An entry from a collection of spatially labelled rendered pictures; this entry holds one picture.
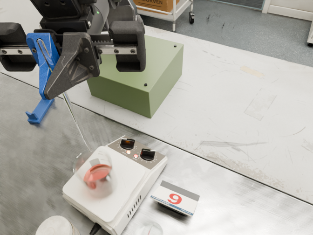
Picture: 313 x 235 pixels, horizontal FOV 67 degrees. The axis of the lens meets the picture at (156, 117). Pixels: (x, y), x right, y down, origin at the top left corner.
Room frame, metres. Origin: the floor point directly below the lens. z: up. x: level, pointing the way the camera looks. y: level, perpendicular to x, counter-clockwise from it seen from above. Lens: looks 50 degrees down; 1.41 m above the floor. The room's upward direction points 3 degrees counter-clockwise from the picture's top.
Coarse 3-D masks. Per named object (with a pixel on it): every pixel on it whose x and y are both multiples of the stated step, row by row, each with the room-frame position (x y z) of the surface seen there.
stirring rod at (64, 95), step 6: (42, 42) 0.21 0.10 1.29; (42, 48) 0.20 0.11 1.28; (42, 54) 0.20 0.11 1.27; (48, 54) 0.21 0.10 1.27; (48, 60) 0.20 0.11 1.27; (48, 66) 0.20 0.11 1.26; (54, 66) 0.21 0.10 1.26; (66, 96) 0.20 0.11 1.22; (66, 102) 0.20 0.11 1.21; (72, 108) 0.21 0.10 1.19; (72, 114) 0.20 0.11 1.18; (78, 120) 0.21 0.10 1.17; (78, 126) 0.20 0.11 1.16; (84, 132) 0.21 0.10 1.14; (84, 138) 0.20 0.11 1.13; (90, 150) 0.20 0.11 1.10
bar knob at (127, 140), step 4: (124, 140) 0.31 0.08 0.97; (128, 140) 0.31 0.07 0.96; (132, 140) 0.31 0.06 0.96; (120, 144) 0.31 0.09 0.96; (124, 144) 0.31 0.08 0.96; (128, 144) 0.31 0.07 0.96; (132, 144) 0.31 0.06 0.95; (124, 148) 0.29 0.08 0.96; (128, 148) 0.29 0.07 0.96; (132, 148) 0.30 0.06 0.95
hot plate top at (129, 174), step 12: (120, 156) 0.26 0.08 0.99; (120, 168) 0.23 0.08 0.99; (132, 168) 0.23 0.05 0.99; (72, 180) 0.21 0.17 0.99; (120, 180) 0.20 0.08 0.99; (132, 180) 0.20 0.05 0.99; (72, 192) 0.18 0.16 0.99; (84, 192) 0.18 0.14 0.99; (120, 192) 0.18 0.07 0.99; (132, 192) 0.18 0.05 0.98; (84, 204) 0.16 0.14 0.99; (96, 204) 0.16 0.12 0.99; (108, 204) 0.16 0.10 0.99; (120, 204) 0.16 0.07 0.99; (96, 216) 0.14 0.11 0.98; (108, 216) 0.14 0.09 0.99
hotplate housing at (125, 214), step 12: (108, 144) 0.31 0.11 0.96; (144, 168) 0.24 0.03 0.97; (156, 168) 0.24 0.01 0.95; (144, 180) 0.21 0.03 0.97; (144, 192) 0.20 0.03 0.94; (72, 204) 0.17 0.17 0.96; (132, 204) 0.17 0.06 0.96; (120, 216) 0.14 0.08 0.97; (96, 228) 0.13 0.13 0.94; (108, 228) 0.12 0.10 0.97; (120, 228) 0.13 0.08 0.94
